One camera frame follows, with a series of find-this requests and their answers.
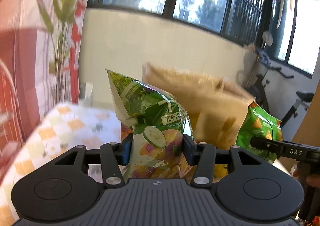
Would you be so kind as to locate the floral checkered tablecloth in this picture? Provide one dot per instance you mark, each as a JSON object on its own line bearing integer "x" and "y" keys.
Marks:
{"x": 64, "y": 127}

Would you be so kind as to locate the green corn chips bag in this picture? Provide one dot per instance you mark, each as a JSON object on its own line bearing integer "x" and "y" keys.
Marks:
{"x": 258, "y": 123}

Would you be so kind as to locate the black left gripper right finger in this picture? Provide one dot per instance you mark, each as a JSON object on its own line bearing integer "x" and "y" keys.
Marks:
{"x": 203, "y": 157}

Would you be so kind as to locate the green vegetable chips bag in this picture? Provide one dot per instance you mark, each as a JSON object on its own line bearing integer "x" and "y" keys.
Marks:
{"x": 157, "y": 122}

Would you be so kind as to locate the black exercise bike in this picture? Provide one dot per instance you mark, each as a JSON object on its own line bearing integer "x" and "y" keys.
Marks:
{"x": 275, "y": 91}

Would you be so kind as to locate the plastic-lined cardboard box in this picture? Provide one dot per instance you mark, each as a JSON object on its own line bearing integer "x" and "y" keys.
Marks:
{"x": 217, "y": 107}

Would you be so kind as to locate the person's right hand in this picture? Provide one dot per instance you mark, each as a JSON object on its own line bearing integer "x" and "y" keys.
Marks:
{"x": 308, "y": 178}

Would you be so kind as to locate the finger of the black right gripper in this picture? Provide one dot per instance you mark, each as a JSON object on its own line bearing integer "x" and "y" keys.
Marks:
{"x": 266, "y": 144}

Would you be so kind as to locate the small white box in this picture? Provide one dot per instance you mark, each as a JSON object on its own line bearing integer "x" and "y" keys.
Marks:
{"x": 85, "y": 97}

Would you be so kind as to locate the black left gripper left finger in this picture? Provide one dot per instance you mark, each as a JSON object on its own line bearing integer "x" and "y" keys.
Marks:
{"x": 112, "y": 156}

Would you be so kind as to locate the pink bamboo print curtain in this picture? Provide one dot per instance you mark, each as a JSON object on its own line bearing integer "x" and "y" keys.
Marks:
{"x": 40, "y": 47}

